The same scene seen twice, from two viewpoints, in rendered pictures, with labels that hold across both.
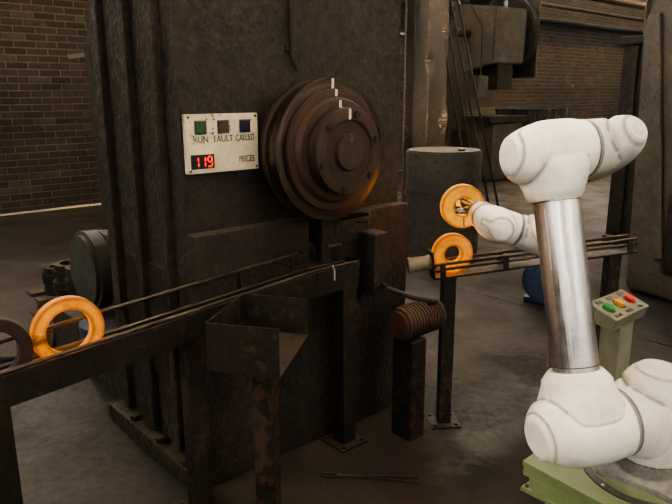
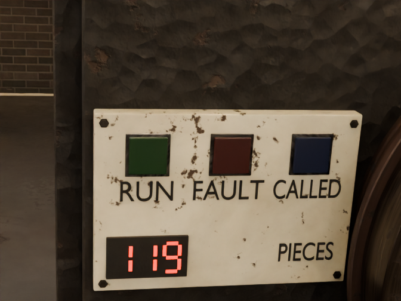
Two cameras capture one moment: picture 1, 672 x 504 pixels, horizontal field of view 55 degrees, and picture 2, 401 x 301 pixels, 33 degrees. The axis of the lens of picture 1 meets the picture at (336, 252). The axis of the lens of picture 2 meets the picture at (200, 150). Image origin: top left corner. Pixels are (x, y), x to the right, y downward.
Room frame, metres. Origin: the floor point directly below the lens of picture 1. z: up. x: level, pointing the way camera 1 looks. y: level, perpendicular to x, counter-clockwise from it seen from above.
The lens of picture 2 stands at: (1.50, 0.06, 1.38)
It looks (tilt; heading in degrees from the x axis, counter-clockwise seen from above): 16 degrees down; 30
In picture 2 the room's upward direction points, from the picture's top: 3 degrees clockwise
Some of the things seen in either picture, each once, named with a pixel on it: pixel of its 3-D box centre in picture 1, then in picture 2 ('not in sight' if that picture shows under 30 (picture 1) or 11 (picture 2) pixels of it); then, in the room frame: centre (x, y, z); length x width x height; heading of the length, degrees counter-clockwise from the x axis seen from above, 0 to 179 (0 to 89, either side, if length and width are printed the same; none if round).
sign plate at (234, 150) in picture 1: (222, 142); (226, 200); (2.06, 0.36, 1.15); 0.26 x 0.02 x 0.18; 131
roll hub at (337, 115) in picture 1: (346, 151); not in sight; (2.13, -0.03, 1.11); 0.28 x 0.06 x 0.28; 131
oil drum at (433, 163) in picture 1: (442, 204); not in sight; (5.02, -0.84, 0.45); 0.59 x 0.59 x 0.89
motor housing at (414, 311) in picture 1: (415, 368); not in sight; (2.31, -0.31, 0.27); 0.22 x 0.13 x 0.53; 131
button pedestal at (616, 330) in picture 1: (610, 382); not in sight; (2.09, -0.97, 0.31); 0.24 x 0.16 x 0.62; 131
